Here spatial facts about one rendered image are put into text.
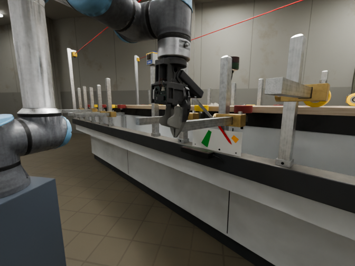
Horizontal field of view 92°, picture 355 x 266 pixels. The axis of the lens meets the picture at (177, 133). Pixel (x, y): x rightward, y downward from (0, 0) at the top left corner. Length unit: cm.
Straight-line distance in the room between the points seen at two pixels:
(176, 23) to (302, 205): 69
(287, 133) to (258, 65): 424
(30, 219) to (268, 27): 509
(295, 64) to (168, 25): 41
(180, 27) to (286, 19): 484
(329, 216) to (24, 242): 103
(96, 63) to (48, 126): 500
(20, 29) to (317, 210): 122
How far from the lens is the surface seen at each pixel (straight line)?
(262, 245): 117
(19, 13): 96
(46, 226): 95
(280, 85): 38
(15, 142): 84
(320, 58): 533
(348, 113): 82
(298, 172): 67
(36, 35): 94
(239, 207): 112
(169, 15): 50
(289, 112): 67
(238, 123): 73
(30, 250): 94
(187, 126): 52
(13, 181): 85
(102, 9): 46
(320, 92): 65
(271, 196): 78
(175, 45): 47
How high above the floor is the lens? 91
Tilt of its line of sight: 10 degrees down
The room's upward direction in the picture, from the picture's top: straight up
